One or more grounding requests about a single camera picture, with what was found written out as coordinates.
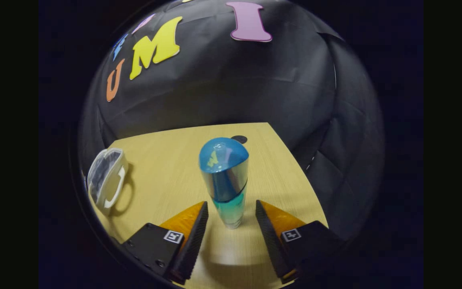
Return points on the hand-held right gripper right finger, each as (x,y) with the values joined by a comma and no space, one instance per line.
(273,245)

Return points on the black backdrop cloth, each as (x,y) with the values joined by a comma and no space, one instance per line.
(235,80)

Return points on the blue skin care bottle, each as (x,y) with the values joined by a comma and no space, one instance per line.
(225,180)

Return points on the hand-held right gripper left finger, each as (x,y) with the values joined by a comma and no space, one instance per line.
(193,245)

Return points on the white suitcase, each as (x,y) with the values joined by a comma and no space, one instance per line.
(102,172)

